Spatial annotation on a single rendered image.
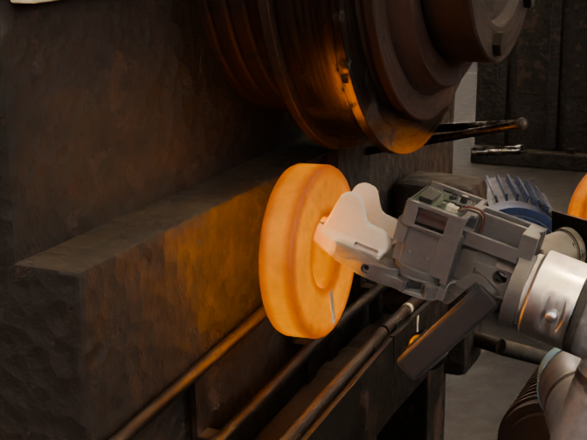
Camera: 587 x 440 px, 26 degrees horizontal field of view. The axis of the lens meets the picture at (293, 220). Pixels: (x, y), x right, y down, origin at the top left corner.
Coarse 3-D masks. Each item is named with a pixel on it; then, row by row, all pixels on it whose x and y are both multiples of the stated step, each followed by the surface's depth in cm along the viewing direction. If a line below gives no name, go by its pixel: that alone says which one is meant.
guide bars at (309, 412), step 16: (416, 304) 135; (400, 320) 130; (384, 336) 126; (368, 352) 122; (352, 368) 119; (336, 384) 115; (320, 400) 112; (304, 416) 109; (288, 432) 107; (304, 432) 111
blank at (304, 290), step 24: (288, 168) 112; (312, 168) 111; (336, 168) 115; (288, 192) 109; (312, 192) 110; (336, 192) 115; (264, 216) 109; (288, 216) 108; (312, 216) 110; (264, 240) 108; (288, 240) 107; (312, 240) 110; (264, 264) 108; (288, 264) 107; (312, 264) 118; (336, 264) 117; (264, 288) 108; (288, 288) 107; (312, 288) 111; (336, 288) 117; (288, 312) 109; (312, 312) 112; (336, 312) 117; (312, 336) 112
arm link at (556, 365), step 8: (552, 352) 122; (560, 352) 120; (544, 360) 122; (552, 360) 120; (560, 360) 118; (568, 360) 117; (576, 360) 116; (544, 368) 120; (552, 368) 118; (560, 368) 116; (568, 368) 115; (576, 368) 114; (544, 376) 118; (552, 376) 116; (560, 376) 114; (544, 384) 117; (552, 384) 114; (544, 392) 116; (544, 400) 115; (544, 408) 115
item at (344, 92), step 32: (288, 0) 109; (320, 0) 107; (352, 0) 109; (288, 32) 110; (320, 32) 109; (352, 32) 110; (288, 64) 113; (320, 64) 112; (352, 64) 110; (320, 96) 115; (352, 96) 112; (352, 128) 120; (384, 128) 120; (416, 128) 129
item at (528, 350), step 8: (480, 336) 156; (488, 336) 156; (480, 344) 156; (488, 344) 155; (496, 344) 154; (504, 344) 154; (512, 344) 155; (520, 344) 156; (496, 352) 154; (504, 352) 154; (512, 352) 155; (520, 352) 155; (528, 352) 156; (536, 352) 157; (544, 352) 158; (520, 360) 157; (528, 360) 157; (536, 360) 157
